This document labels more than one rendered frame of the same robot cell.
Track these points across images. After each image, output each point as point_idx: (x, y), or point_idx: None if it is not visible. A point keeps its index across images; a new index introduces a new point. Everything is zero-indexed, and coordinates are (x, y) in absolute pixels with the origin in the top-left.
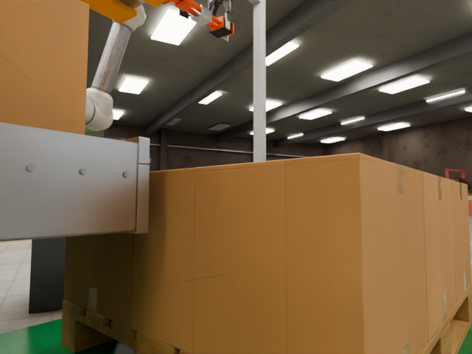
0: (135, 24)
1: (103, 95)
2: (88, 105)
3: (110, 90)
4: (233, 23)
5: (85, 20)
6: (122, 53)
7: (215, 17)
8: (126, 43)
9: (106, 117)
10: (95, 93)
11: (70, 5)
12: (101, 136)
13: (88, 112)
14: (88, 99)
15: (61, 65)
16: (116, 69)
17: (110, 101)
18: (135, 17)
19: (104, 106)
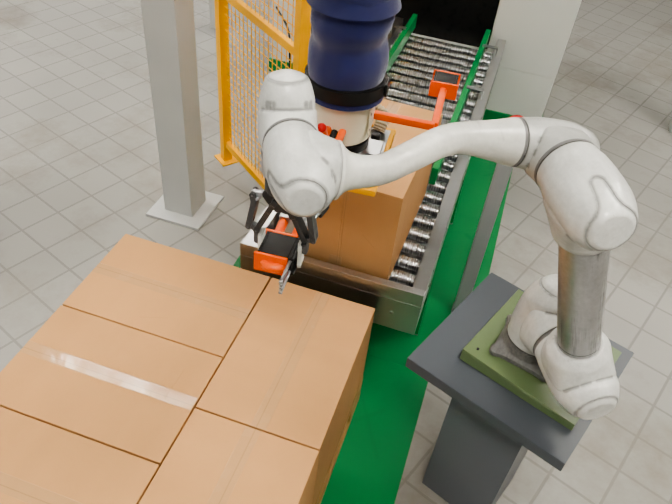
0: (553, 235)
1: (548, 338)
2: (527, 326)
3: (561, 344)
4: (254, 251)
5: None
6: (560, 285)
7: (276, 226)
8: (564, 272)
9: (547, 380)
10: (555, 328)
11: None
12: (431, 334)
13: (523, 336)
14: (533, 320)
15: None
16: (559, 311)
17: (548, 358)
18: (548, 217)
19: (543, 355)
